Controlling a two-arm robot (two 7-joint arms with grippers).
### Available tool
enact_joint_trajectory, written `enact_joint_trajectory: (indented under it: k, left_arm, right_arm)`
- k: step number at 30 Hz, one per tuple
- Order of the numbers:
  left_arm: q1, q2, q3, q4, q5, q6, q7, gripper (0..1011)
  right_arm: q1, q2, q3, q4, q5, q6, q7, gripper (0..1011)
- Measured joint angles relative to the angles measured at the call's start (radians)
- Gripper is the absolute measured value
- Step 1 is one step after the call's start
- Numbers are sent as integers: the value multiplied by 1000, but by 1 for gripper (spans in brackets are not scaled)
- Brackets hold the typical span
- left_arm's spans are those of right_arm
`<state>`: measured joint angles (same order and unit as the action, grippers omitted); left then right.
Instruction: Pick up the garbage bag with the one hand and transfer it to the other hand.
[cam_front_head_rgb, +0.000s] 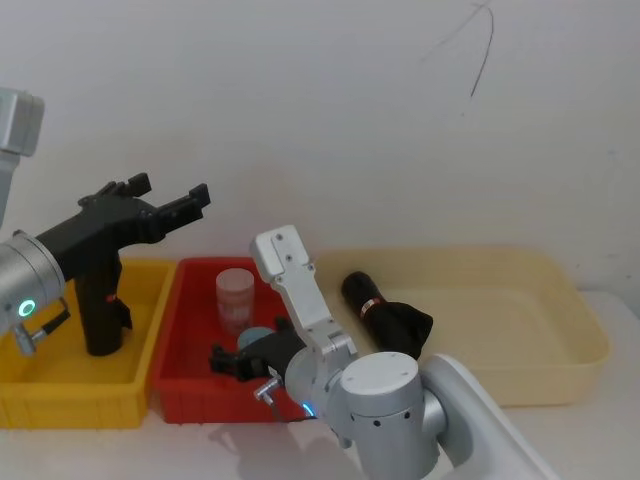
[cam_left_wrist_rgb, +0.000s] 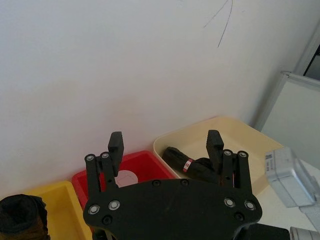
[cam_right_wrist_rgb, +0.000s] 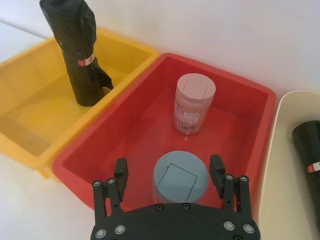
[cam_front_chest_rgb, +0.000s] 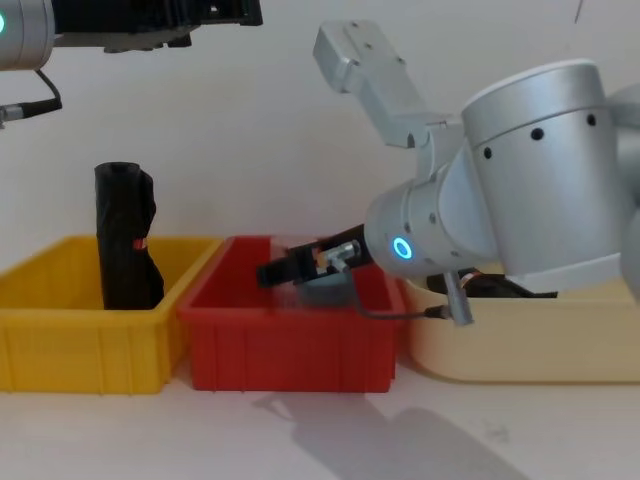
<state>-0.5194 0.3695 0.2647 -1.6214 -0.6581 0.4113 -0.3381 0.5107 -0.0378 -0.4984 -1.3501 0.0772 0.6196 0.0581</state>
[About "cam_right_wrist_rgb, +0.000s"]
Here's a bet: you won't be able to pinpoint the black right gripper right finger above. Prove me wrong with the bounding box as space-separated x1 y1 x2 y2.
209 154 251 218

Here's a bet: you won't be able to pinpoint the blue lidded wipes canister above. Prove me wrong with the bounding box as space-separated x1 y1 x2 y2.
151 149 210 205

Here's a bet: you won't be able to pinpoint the black bin bag roll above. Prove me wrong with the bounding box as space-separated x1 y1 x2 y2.
39 0 114 108
291 119 320 219

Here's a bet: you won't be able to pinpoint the white table cloth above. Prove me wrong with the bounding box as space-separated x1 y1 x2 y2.
0 0 320 240

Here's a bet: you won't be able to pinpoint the cream plastic bin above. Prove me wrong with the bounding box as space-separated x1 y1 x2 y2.
257 89 320 240

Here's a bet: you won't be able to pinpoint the yellow plastic bin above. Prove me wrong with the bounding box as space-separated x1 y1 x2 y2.
0 26 161 180

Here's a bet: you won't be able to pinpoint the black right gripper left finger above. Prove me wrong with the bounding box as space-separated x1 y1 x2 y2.
91 157 130 226

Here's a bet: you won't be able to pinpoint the red plastic bin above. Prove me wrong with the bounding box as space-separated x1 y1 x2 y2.
51 52 277 224

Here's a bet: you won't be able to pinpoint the pink lidded wipes canister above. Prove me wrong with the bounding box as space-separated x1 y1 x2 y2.
172 72 217 137

